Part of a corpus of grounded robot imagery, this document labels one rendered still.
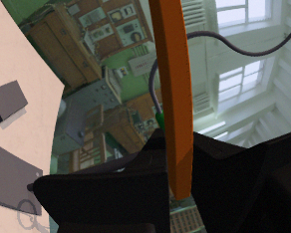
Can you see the orange handle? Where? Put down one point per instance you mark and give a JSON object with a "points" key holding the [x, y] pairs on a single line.
{"points": [[168, 30]]}

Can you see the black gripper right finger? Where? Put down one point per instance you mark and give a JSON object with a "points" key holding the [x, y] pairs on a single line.
{"points": [[226, 179]]}

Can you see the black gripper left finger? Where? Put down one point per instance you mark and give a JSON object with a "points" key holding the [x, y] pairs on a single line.
{"points": [[138, 194]]}

